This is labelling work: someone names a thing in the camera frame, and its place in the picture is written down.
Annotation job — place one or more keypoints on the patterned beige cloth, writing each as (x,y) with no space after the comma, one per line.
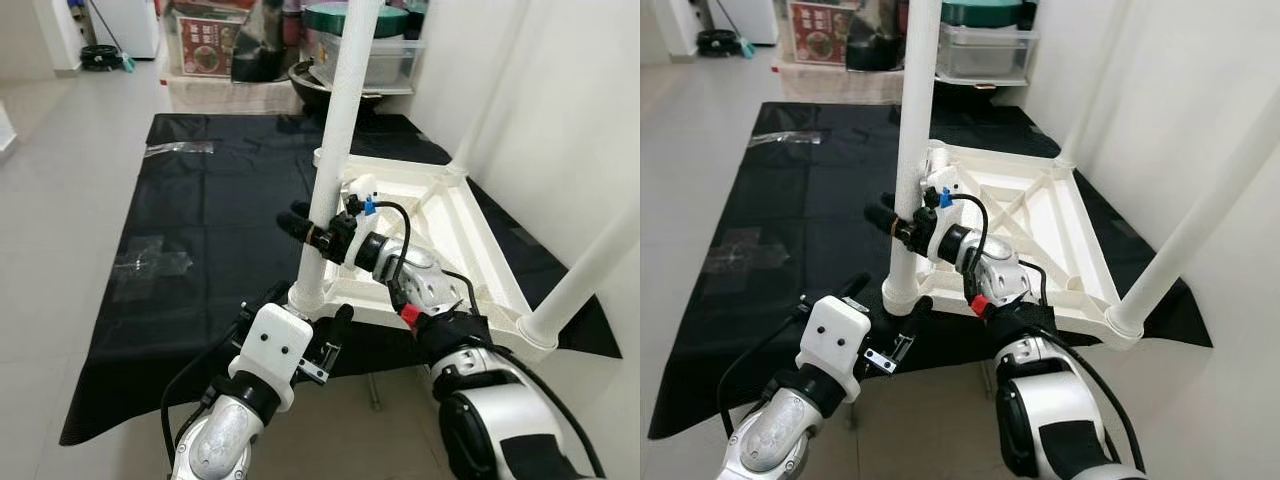
(230,95)
(835,85)

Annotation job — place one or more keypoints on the white plastic children table top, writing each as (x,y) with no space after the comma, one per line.
(1040,220)
(450,230)

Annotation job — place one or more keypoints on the box with red print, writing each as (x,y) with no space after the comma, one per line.
(820,35)
(207,48)

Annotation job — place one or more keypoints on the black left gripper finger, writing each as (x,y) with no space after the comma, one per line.
(853,285)
(341,330)
(916,320)
(272,294)

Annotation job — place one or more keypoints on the black tablecloth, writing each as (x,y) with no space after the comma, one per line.
(200,320)
(780,320)

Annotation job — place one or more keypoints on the black wok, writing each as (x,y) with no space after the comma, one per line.
(305,90)

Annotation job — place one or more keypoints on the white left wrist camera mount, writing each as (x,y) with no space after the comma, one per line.
(275,340)
(835,335)

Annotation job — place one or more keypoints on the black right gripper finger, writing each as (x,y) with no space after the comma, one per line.
(302,233)
(890,225)
(302,209)
(890,200)

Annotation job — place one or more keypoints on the black plastic bag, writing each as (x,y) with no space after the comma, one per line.
(265,45)
(875,40)

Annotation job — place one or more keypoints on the white fridge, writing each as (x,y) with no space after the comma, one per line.
(135,25)
(755,20)

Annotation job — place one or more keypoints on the green pot lid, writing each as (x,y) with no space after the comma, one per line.
(985,12)
(395,20)

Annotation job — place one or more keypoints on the clear plastic film scrap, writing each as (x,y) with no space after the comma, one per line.
(785,137)
(180,148)

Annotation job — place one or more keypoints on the black round floor object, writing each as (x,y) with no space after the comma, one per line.
(717,43)
(100,58)

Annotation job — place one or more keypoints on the broom with green head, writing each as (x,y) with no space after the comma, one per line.
(745,48)
(128,64)

